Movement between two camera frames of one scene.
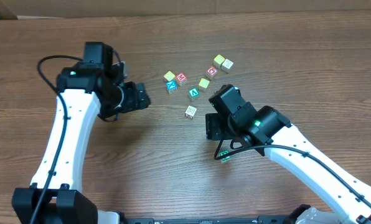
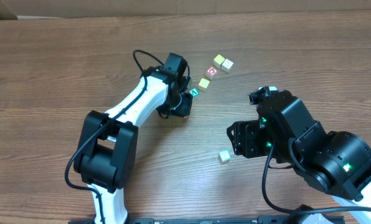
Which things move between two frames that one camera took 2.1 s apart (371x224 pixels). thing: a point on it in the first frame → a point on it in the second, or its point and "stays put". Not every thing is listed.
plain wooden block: x=226 y=65 stays put
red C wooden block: x=212 y=71 stays put
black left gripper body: x=140 y=95 → x=185 y=104
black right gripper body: x=211 y=126 → x=246 y=139
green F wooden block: x=223 y=152 stays put
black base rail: x=261 y=219 stays put
